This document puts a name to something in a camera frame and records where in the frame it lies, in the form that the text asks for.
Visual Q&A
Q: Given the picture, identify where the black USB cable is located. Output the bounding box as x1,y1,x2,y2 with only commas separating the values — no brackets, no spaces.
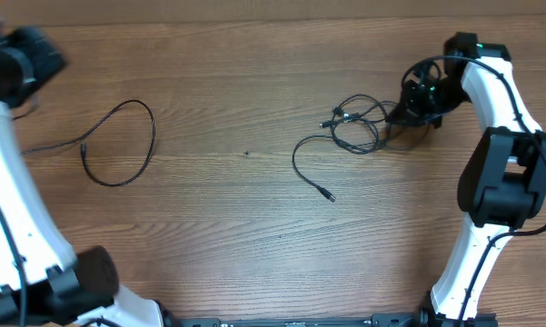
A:
318,94,399,155

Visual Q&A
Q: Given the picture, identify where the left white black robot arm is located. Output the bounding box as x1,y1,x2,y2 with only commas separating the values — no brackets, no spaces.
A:
0,26,178,326

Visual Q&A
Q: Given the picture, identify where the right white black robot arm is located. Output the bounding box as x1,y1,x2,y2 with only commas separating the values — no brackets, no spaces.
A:
386,32,546,326

